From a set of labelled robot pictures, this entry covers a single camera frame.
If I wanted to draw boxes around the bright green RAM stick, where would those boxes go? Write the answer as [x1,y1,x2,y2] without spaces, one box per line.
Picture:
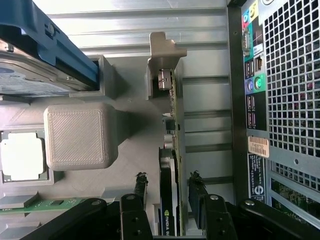
[0,197,112,214]

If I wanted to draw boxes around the beige barcode sticker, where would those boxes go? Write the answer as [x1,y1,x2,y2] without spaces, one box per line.
[247,135,271,158]

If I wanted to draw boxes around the grey printed parts rack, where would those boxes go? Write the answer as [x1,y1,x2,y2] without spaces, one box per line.
[0,53,188,240]

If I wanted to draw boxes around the silver CPU chip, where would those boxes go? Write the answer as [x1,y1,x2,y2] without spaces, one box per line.
[0,131,48,181]

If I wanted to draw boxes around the black grey PC case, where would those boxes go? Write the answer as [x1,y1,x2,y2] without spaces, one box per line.
[226,0,320,227]

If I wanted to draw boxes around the hard disk drive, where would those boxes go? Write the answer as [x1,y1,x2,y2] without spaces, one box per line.
[0,0,100,97]

